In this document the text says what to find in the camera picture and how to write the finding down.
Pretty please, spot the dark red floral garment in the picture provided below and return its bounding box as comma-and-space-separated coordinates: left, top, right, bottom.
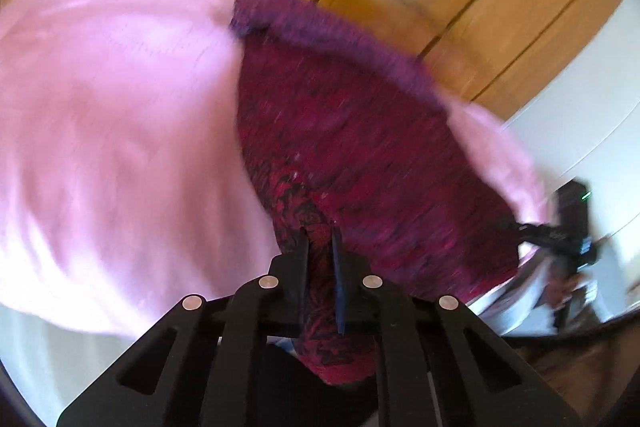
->
230, 0, 518, 385

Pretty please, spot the person's right hand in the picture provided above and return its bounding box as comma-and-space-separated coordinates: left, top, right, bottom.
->
538, 265, 589, 311

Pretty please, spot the pink bed sheet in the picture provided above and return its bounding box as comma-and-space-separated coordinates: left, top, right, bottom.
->
0, 0, 551, 338

